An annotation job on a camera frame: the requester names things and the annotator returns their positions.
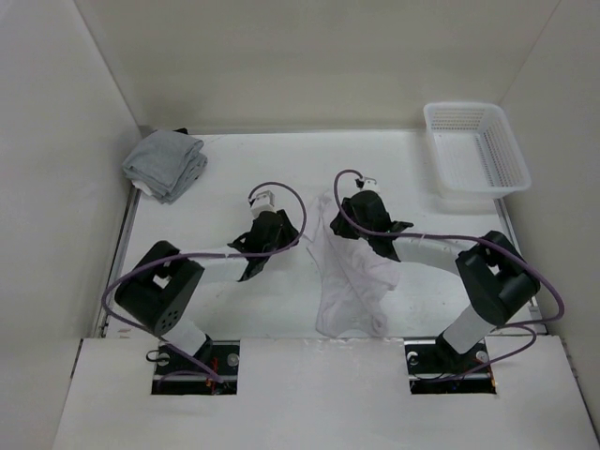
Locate white tank top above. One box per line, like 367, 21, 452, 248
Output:
304, 191, 400, 338

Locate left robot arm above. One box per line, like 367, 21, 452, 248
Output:
115, 210, 300, 374

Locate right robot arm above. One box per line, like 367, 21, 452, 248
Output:
330, 190, 540, 371

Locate folded grey tank tops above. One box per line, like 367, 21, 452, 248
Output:
122, 130, 208, 204

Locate white plastic basket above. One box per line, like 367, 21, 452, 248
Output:
423, 101, 532, 201

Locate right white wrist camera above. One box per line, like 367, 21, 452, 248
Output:
355, 176, 381, 193

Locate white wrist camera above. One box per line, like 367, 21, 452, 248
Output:
355, 176, 381, 193
248, 189, 277, 218

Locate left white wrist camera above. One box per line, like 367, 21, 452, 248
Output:
248, 189, 277, 218

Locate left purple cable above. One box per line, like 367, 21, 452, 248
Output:
100, 181, 308, 390

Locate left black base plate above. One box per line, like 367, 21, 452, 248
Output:
145, 341, 240, 397

